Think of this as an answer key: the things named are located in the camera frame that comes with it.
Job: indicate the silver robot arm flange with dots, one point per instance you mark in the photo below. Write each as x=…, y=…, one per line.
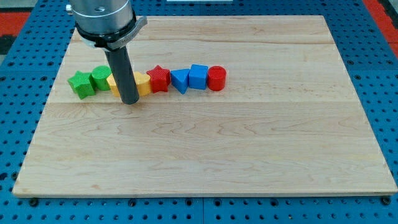
x=106, y=24

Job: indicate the blue cube block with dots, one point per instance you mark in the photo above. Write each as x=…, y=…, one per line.
x=197, y=77

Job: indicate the blue triangle block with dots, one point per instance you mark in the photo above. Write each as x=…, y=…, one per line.
x=179, y=79

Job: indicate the red cylinder block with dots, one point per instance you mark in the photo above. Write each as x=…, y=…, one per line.
x=216, y=78

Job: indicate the red star block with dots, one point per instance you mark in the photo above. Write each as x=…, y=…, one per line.
x=159, y=79

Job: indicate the yellow heart block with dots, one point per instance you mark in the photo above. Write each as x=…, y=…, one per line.
x=142, y=83

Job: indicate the light wooden board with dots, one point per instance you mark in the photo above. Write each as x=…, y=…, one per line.
x=287, y=124

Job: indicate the yellow pentagon block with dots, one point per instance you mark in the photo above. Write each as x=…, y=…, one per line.
x=112, y=85

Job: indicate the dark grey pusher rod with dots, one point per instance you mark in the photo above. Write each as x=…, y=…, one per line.
x=120, y=66

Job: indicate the green cylinder block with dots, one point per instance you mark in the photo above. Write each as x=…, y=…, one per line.
x=100, y=75

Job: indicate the green star block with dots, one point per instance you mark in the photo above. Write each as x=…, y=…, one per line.
x=82, y=83

